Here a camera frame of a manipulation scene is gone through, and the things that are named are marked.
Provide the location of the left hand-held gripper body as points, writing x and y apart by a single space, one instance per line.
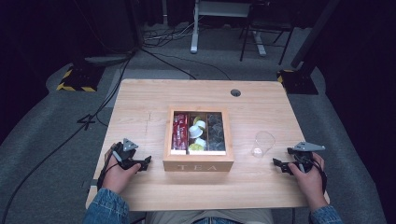
126 155

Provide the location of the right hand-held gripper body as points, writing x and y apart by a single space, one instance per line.
303 158

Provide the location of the wooden tea box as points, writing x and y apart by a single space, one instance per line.
199 163

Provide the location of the person's left hand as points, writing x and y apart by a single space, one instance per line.
118 179

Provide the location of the person's right hand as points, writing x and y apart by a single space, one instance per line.
313 183

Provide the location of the clear plastic cup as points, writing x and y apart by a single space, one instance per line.
263 143

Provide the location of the bundle of red stick packets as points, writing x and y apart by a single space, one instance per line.
180 132

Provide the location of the large white capsule cup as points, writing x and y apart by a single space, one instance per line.
195 132

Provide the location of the small white capsule cup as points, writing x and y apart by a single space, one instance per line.
201 124
201 142

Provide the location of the pile of dark tea packets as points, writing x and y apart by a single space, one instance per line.
215 132

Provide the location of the hazard striped stand base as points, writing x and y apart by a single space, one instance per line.
300 82
81 77

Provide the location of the person's lap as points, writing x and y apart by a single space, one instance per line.
211 215

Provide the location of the black slanted beam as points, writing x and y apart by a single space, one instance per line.
314 31

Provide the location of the black stand column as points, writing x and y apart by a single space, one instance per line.
134 25

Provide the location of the black chair frame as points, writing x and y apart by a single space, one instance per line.
271 28

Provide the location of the white desk frame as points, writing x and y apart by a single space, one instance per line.
194 31

